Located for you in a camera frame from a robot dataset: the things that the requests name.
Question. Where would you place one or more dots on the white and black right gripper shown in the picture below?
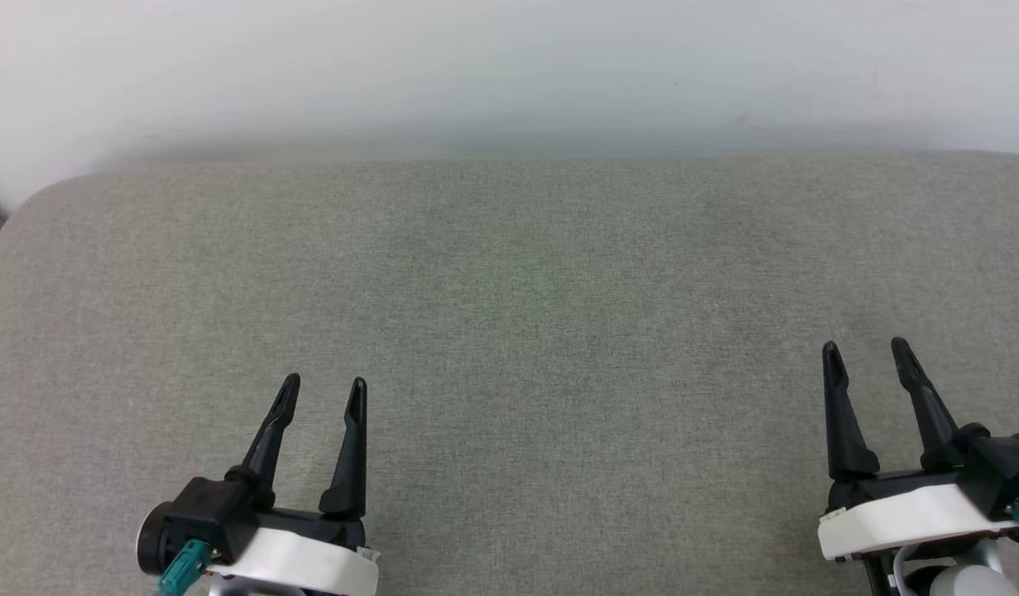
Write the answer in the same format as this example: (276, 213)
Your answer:
(898, 521)

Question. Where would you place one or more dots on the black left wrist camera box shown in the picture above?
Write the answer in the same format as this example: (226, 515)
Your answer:
(203, 513)

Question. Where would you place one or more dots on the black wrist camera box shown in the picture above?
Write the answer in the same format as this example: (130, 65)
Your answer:
(1002, 463)
(203, 513)

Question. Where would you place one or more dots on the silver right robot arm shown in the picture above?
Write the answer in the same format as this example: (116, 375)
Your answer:
(964, 579)

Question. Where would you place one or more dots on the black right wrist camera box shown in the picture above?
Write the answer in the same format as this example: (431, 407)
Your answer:
(1002, 463)

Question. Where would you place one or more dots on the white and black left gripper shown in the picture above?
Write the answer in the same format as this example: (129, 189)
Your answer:
(310, 559)

